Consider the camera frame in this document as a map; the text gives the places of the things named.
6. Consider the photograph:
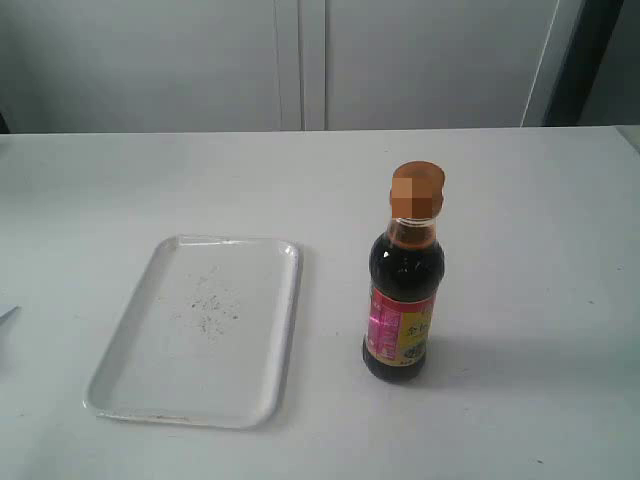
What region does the dark soy sauce bottle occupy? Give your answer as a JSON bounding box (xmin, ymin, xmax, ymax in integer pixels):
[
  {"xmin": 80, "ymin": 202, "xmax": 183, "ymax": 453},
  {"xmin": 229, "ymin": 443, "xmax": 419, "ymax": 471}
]
[{"xmin": 362, "ymin": 161, "xmax": 445, "ymax": 383}]

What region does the white rectangular plastic tray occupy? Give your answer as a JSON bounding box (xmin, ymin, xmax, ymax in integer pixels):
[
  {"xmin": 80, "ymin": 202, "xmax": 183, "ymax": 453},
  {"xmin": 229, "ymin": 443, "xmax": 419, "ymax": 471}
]
[{"xmin": 84, "ymin": 235, "xmax": 302, "ymax": 430}]

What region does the white cabinet with doors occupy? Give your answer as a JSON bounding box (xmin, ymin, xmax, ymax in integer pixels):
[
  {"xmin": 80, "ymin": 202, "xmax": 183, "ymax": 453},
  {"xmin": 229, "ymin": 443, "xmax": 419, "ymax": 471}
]
[{"xmin": 1, "ymin": 1, "xmax": 583, "ymax": 133}]

